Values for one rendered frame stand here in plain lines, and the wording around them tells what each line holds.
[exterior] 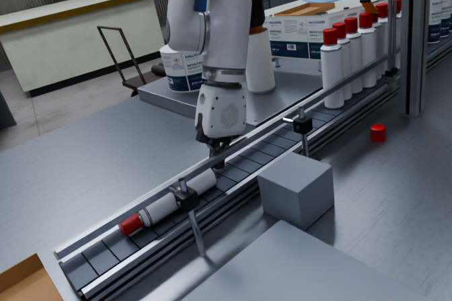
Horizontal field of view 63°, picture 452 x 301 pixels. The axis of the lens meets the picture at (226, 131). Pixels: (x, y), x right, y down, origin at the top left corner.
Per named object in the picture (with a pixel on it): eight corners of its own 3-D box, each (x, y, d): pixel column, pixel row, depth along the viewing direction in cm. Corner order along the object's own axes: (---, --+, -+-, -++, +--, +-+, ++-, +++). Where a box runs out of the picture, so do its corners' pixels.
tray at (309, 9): (309, 7, 272) (308, 2, 271) (335, 7, 254) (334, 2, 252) (274, 19, 257) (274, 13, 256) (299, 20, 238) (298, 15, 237)
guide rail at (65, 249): (407, 44, 112) (407, 39, 111) (411, 44, 111) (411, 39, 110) (57, 255, 56) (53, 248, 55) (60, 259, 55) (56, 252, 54)
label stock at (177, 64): (177, 97, 128) (167, 56, 122) (164, 83, 145) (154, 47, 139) (230, 80, 134) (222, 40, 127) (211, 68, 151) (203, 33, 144)
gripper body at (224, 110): (214, 80, 66) (210, 141, 69) (255, 80, 73) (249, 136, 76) (190, 75, 72) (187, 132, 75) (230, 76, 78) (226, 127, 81)
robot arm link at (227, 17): (203, 67, 67) (251, 70, 69) (208, -11, 64) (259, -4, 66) (194, 64, 74) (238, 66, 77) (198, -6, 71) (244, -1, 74)
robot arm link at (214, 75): (219, 69, 66) (218, 86, 67) (254, 70, 72) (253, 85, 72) (192, 64, 72) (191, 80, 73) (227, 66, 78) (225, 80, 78)
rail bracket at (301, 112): (292, 164, 87) (284, 99, 80) (317, 173, 82) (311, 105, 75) (282, 170, 86) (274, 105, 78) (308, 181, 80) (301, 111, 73)
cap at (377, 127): (367, 138, 91) (366, 126, 90) (378, 134, 92) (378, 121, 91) (377, 143, 88) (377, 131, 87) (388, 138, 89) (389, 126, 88)
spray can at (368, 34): (365, 81, 110) (364, 11, 101) (380, 84, 106) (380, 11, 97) (353, 87, 108) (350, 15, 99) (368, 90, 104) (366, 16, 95)
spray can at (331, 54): (333, 100, 102) (328, 25, 93) (348, 104, 98) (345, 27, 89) (320, 107, 100) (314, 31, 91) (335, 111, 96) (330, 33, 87)
